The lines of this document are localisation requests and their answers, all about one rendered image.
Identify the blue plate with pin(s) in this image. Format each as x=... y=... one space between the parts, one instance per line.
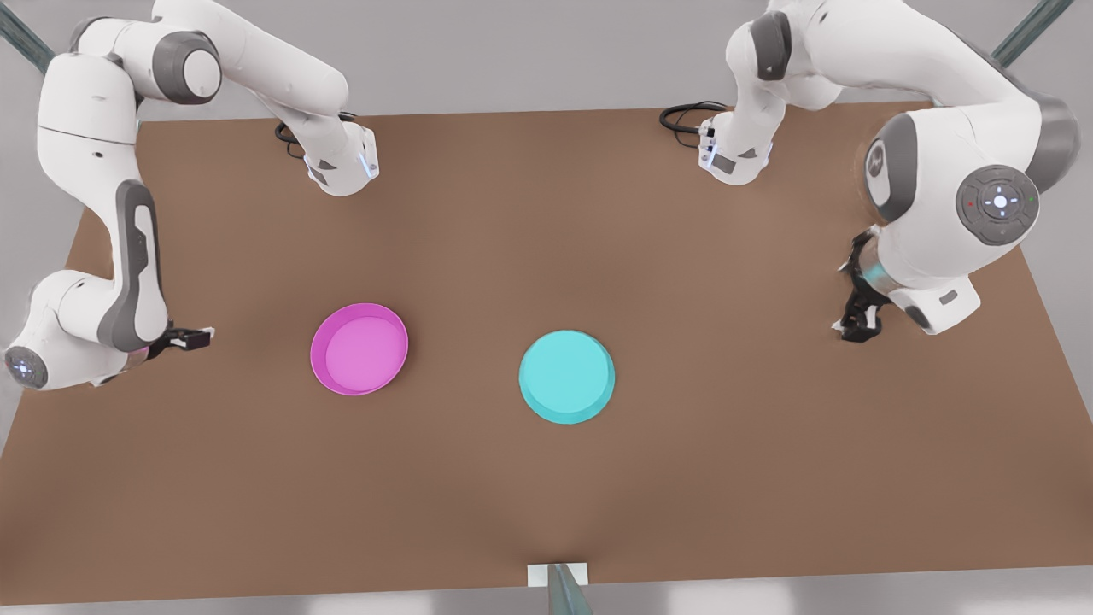
x=567 y=376

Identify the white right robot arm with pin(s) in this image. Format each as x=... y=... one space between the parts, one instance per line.
x=90 y=120

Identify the silver frame post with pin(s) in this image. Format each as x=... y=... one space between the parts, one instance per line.
x=1029 y=30
x=26 y=38
x=565 y=589

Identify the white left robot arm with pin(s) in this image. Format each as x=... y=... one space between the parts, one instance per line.
x=939 y=128

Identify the pink plate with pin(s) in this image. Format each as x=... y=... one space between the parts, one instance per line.
x=359 y=348

